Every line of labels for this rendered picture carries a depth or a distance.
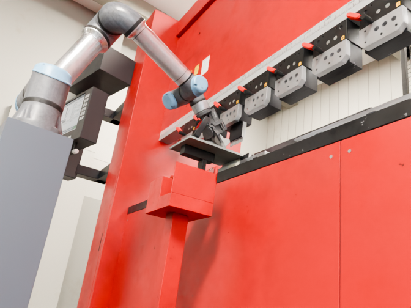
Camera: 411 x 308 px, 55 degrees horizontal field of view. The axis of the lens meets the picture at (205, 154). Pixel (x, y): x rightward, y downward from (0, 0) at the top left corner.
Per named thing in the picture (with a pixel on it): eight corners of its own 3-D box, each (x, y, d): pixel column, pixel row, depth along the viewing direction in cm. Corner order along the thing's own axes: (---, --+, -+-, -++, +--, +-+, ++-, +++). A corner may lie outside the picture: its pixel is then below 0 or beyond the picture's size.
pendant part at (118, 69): (40, 172, 273) (71, 68, 303) (73, 183, 288) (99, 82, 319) (75, 159, 237) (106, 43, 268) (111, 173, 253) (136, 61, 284)
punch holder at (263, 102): (243, 115, 172) (246, 82, 178) (259, 121, 176) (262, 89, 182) (265, 102, 160) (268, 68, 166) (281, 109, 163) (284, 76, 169)
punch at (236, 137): (228, 146, 182) (230, 128, 186) (232, 147, 183) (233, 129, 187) (241, 140, 174) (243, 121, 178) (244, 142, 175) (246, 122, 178)
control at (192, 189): (144, 213, 141) (153, 166, 147) (184, 223, 148) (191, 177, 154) (169, 205, 124) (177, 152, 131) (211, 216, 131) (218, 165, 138)
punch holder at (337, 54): (311, 77, 139) (312, 38, 145) (328, 86, 143) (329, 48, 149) (345, 58, 127) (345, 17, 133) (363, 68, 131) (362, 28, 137)
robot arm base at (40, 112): (12, 119, 106) (23, 87, 109) (0, 134, 117) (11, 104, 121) (67, 138, 114) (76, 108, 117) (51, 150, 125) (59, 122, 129)
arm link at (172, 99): (172, 87, 158) (191, 80, 165) (158, 96, 167) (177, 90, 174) (180, 105, 159) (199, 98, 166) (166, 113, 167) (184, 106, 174)
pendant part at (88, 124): (48, 150, 271) (61, 104, 284) (64, 156, 278) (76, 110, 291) (79, 137, 240) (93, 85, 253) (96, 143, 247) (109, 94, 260)
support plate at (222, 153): (169, 149, 170) (169, 146, 171) (219, 165, 182) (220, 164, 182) (189, 137, 156) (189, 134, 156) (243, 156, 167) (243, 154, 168)
